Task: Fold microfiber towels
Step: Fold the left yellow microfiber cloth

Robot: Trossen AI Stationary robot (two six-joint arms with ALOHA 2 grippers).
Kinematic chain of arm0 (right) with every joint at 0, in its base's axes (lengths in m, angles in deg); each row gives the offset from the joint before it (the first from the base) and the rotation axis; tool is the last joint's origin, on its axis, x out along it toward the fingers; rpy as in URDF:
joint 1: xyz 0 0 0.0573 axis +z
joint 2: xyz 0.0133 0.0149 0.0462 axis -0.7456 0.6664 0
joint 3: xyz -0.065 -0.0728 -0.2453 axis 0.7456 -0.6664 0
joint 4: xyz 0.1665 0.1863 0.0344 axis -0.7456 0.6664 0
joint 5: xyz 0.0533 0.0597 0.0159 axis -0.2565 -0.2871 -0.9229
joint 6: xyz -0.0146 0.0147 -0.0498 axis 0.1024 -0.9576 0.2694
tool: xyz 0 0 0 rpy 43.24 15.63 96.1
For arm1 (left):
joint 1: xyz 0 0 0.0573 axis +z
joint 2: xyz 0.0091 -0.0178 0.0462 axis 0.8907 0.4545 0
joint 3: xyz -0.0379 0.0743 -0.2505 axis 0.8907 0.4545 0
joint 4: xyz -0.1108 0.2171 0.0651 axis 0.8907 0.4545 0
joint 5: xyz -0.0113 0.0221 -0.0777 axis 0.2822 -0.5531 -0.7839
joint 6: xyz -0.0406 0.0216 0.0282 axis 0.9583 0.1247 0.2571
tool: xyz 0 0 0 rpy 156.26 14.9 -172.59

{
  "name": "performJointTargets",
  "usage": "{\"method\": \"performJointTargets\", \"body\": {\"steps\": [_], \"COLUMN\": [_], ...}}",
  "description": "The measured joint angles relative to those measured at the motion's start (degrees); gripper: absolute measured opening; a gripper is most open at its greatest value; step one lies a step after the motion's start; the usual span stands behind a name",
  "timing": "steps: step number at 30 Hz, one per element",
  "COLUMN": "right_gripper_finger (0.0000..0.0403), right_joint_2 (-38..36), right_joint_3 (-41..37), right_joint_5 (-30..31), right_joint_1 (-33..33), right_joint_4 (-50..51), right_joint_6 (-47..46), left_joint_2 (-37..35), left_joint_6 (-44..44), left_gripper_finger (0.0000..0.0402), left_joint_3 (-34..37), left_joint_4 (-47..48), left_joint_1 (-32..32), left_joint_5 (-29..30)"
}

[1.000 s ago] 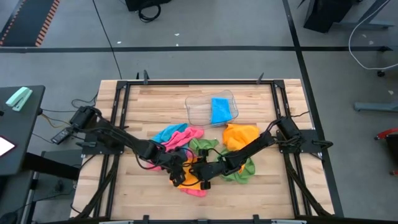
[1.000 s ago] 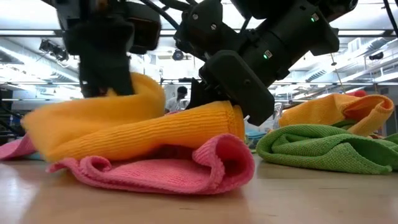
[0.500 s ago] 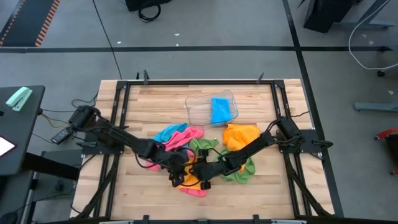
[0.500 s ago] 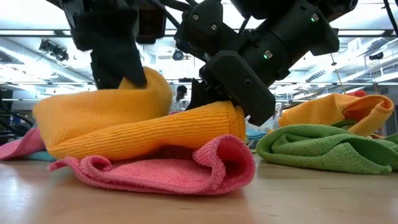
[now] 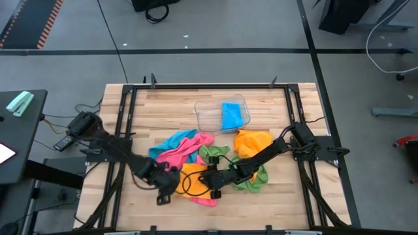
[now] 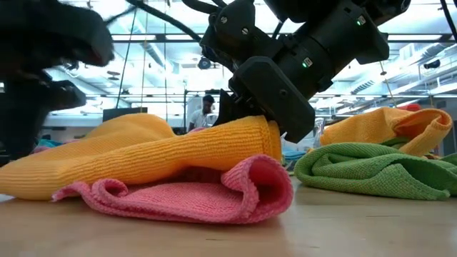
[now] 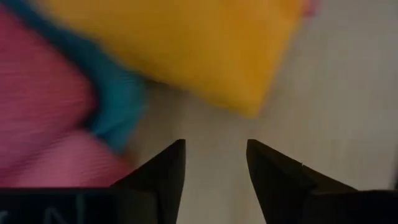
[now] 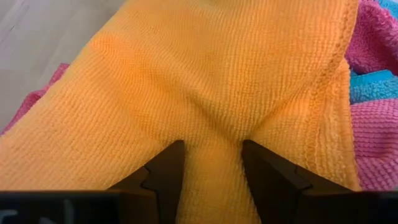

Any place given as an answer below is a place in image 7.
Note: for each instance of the pink microfiber towel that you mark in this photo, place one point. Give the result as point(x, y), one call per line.
point(40, 93)

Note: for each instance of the blue microfiber towel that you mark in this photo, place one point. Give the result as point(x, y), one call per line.
point(121, 102)

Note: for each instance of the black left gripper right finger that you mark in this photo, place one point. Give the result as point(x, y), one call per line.
point(280, 177)

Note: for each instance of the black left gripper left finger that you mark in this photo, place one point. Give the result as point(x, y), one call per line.
point(164, 174)

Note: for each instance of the orange microfiber towel with label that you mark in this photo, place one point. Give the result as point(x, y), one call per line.
point(202, 46)

